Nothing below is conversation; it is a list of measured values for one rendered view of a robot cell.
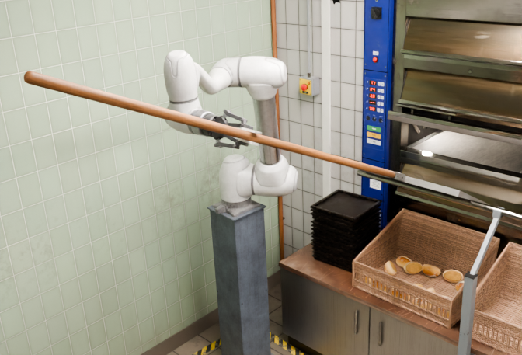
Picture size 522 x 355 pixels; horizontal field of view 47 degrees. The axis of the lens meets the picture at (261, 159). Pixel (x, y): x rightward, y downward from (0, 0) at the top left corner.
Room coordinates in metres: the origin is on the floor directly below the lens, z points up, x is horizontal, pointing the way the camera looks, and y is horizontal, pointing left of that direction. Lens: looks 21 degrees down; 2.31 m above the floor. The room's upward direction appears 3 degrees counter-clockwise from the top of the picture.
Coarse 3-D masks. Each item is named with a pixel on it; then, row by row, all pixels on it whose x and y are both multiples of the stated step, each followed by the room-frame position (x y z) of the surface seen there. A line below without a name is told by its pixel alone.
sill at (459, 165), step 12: (408, 156) 2.99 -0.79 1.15; (420, 156) 2.94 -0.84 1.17; (432, 156) 2.91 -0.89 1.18; (444, 156) 2.90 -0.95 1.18; (456, 168) 2.80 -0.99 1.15; (468, 168) 2.75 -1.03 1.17; (480, 168) 2.72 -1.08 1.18; (492, 168) 2.71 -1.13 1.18; (504, 180) 2.63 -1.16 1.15; (516, 180) 2.59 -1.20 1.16
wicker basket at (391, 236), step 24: (408, 216) 2.94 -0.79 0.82; (384, 240) 2.84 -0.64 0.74; (408, 240) 2.90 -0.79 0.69; (432, 240) 2.81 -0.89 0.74; (456, 240) 2.73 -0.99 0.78; (480, 240) 2.65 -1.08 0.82; (360, 264) 2.61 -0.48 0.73; (384, 264) 2.84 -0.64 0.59; (432, 264) 2.77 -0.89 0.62; (456, 264) 2.69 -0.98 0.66; (360, 288) 2.61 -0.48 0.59; (384, 288) 2.52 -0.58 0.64; (408, 288) 2.42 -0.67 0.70; (432, 312) 2.33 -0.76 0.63; (456, 312) 2.30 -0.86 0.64
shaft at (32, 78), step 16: (32, 80) 1.34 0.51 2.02; (48, 80) 1.36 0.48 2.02; (64, 80) 1.40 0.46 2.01; (80, 96) 1.42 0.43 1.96; (96, 96) 1.44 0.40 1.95; (112, 96) 1.48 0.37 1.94; (144, 112) 1.54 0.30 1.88; (160, 112) 1.57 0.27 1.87; (176, 112) 1.62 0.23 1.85; (208, 128) 1.69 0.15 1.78; (224, 128) 1.73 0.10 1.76; (272, 144) 1.88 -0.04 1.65; (288, 144) 1.93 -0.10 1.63; (336, 160) 2.12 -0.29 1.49; (352, 160) 2.20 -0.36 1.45
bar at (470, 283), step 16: (368, 176) 2.73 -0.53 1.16; (384, 176) 2.68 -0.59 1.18; (432, 192) 2.49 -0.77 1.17; (480, 208) 2.32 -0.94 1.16; (496, 208) 2.28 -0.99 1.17; (496, 224) 2.25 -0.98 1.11; (480, 256) 2.17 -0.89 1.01; (464, 288) 2.12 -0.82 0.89; (464, 304) 2.12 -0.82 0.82; (464, 320) 2.11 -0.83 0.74; (464, 336) 2.11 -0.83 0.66; (464, 352) 2.10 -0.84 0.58
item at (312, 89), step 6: (300, 78) 3.43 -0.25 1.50; (306, 78) 3.40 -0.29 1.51; (312, 78) 3.38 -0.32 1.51; (318, 78) 3.41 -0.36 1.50; (300, 84) 3.43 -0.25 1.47; (306, 84) 3.39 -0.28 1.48; (312, 84) 3.37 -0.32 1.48; (318, 84) 3.41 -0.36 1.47; (300, 90) 3.43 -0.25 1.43; (306, 90) 3.39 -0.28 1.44; (312, 90) 3.37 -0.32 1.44; (318, 90) 3.41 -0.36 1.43
